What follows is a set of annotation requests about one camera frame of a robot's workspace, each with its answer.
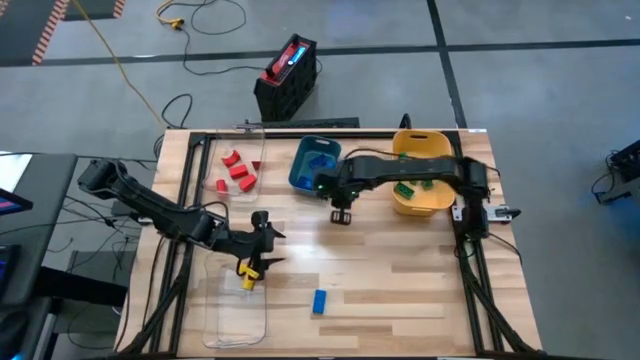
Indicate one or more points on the black power strip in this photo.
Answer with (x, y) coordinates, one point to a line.
(310, 123)

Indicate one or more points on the black floor equipment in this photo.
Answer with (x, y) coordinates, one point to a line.
(625, 170)

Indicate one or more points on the blue toy brick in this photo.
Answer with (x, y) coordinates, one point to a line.
(319, 301)
(320, 162)

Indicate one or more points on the green long toy brick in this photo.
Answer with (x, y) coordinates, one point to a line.
(404, 190)

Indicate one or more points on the black desk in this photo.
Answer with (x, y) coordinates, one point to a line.
(30, 240)

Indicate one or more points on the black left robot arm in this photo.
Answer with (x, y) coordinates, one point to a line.
(150, 210)

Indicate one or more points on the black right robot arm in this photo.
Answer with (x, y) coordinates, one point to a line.
(400, 167)

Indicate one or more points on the black metal rig frame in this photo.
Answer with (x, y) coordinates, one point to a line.
(365, 134)

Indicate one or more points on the computer monitor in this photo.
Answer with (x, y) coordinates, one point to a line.
(12, 204)

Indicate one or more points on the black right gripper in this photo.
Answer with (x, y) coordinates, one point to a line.
(335, 187)

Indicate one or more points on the black crate with red top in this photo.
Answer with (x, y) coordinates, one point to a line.
(285, 85)

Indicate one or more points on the yellow plastic bin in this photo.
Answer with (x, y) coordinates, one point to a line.
(425, 205)

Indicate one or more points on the black arched bracket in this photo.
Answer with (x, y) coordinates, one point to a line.
(405, 115)

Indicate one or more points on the teal plastic bin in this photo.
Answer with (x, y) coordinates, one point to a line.
(327, 145)

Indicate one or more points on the black mat orange striped edge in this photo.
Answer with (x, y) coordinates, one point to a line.
(92, 7)
(25, 30)

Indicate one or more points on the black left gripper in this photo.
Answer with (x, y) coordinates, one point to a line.
(250, 242)

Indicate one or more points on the clear plastic bin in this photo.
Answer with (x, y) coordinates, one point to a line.
(235, 320)
(235, 145)

